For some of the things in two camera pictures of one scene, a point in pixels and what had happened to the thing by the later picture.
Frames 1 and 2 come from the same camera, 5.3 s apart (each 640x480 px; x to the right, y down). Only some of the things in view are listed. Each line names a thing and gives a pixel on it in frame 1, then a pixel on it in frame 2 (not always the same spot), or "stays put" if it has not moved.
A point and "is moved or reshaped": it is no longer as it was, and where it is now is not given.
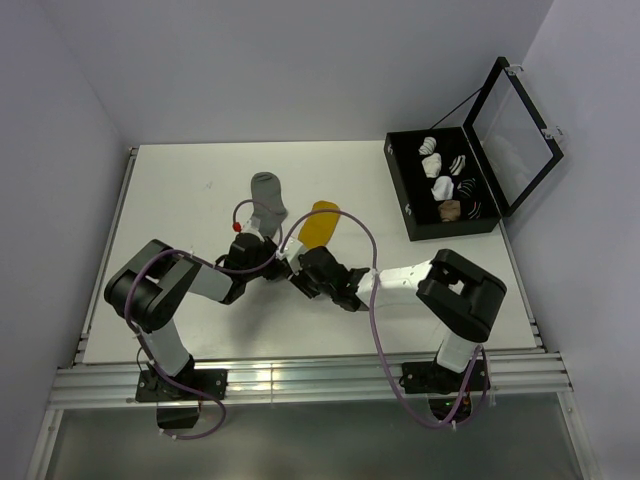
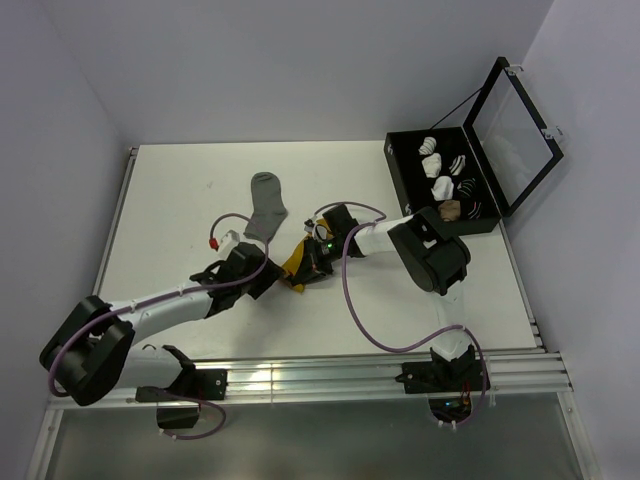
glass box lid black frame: [512, 146] stays put
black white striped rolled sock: [457, 165] stays put
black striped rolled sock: [467, 187] stays put
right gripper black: [299, 282] to [313, 266]
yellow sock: [318, 226] is moved or reshaped
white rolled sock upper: [432, 165] stays put
